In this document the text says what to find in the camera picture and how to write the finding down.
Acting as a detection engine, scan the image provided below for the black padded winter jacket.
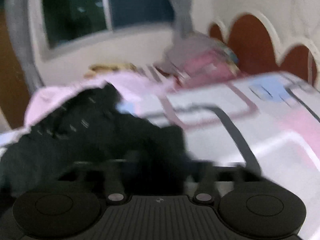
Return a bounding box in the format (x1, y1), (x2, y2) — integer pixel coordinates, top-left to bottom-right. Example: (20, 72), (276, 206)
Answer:
(1, 84), (206, 200)

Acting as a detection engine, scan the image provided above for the light pink blanket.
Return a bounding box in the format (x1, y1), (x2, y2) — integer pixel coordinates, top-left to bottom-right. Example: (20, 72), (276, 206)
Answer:
(23, 71), (175, 128)

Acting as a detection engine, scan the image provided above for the pink folded cloth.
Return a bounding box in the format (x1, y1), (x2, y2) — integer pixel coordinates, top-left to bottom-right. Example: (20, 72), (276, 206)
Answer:
(175, 48), (241, 88)

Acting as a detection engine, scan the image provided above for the grey folded cloth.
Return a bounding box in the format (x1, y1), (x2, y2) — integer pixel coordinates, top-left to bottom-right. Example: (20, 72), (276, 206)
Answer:
(153, 34), (224, 74)

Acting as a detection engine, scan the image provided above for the brown wooden door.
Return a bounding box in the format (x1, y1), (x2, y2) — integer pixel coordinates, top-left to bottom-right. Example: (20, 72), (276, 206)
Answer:
(0, 10), (30, 129)

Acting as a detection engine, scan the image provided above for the red white scalloped headboard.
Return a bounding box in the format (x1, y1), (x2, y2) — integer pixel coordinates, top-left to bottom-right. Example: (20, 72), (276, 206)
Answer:
(208, 14), (319, 87)

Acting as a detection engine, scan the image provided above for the grey right curtain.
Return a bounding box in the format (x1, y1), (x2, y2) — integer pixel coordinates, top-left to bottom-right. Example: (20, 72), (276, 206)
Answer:
(169, 0), (193, 44)

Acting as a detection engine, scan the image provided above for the grey curtain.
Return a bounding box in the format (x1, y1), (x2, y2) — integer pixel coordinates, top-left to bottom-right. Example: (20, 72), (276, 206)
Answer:
(4, 0), (44, 95)
(169, 0), (193, 44)

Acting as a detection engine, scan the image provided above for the grey left curtain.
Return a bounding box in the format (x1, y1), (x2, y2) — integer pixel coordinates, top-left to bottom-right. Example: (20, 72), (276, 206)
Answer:
(4, 0), (44, 95)

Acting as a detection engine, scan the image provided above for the aluminium frame sliding window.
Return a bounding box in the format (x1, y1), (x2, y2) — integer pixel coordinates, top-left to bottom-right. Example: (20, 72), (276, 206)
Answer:
(34, 0), (174, 60)

